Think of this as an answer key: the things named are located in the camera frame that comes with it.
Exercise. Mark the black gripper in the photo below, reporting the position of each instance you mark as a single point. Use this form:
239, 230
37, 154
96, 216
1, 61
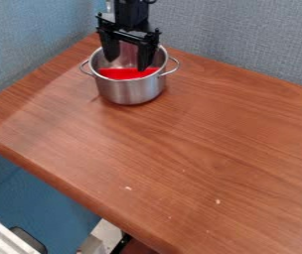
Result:
126, 24

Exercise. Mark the red flat object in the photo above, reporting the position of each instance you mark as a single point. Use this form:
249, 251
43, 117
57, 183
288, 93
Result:
126, 73

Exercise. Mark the silver metal pot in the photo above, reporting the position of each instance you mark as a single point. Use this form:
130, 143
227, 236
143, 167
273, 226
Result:
130, 91

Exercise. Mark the black box on floor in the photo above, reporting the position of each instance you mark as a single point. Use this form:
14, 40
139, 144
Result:
26, 237

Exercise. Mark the white ribbed radiator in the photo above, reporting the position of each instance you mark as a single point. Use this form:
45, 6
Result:
10, 244

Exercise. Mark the white table leg bracket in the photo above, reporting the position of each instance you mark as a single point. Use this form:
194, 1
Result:
101, 240

